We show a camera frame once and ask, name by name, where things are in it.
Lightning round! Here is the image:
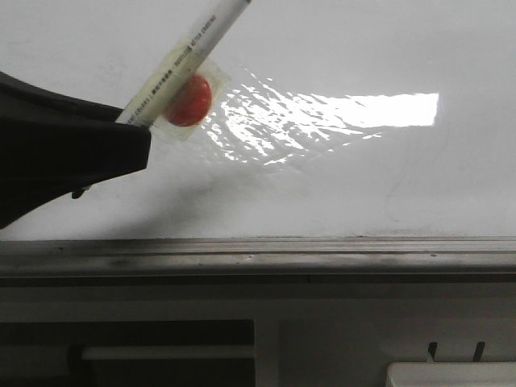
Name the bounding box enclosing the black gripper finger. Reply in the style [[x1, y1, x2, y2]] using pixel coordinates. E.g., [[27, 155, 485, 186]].
[[1, 73, 151, 227]]

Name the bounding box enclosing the white whiteboard marker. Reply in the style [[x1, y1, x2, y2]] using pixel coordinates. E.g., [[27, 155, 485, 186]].
[[115, 0, 251, 127]]

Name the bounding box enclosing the red magnet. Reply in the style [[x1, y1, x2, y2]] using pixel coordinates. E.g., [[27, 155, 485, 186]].
[[150, 59, 230, 144]]

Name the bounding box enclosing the white whiteboard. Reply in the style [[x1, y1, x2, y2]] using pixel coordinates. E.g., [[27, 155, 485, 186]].
[[1, 1, 515, 240]]

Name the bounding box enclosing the grey aluminium whiteboard tray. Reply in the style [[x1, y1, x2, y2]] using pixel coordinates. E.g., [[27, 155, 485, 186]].
[[1, 237, 515, 279]]

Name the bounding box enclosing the white box lower right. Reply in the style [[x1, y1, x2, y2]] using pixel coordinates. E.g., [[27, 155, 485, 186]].
[[385, 362, 515, 386]]

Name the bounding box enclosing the black hook left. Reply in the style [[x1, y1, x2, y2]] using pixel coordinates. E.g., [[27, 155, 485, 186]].
[[427, 342, 438, 363]]

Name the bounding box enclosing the black hook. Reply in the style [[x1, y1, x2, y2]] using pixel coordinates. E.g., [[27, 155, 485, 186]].
[[427, 342, 438, 363], [472, 341, 485, 362]]

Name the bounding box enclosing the black hook right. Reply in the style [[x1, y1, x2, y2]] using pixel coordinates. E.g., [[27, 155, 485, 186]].
[[472, 341, 485, 362]]

